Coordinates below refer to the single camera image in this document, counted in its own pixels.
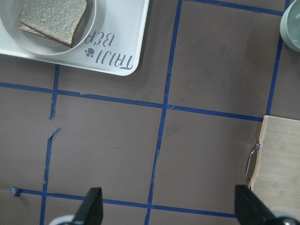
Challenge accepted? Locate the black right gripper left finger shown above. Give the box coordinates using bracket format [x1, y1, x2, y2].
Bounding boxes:
[73, 187, 103, 225]

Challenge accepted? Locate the white bread slice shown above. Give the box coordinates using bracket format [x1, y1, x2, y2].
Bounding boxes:
[18, 0, 87, 47]

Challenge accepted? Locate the green bowl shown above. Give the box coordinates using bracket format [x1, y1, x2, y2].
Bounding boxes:
[280, 0, 300, 52]

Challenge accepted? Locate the cream bear tray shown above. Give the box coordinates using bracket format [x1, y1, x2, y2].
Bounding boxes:
[0, 0, 149, 76]

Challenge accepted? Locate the wooden cutting board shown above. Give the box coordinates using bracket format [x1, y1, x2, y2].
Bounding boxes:
[248, 115, 300, 219]

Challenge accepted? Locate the bread slice on plate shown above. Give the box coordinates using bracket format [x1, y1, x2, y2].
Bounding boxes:
[17, 22, 49, 39]

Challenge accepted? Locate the cream round plate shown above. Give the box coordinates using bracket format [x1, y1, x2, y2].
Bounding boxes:
[0, 0, 97, 56]

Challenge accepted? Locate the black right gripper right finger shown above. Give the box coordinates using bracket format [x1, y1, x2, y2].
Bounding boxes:
[234, 185, 274, 225]

